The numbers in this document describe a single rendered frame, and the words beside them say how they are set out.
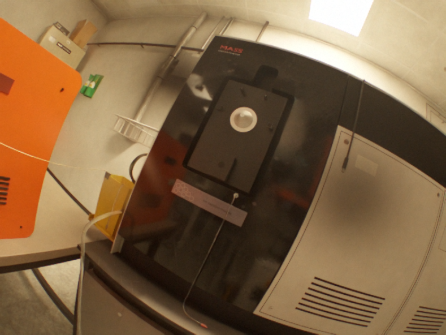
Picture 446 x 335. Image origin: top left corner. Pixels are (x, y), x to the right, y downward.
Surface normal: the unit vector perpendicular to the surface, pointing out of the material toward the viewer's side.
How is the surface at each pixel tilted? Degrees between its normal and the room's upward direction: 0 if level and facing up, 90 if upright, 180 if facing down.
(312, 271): 90
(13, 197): 90
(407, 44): 180
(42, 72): 90
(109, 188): 93
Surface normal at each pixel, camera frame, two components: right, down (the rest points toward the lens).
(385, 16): -0.41, 0.91
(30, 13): 0.89, 0.39
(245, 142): -0.20, -0.16
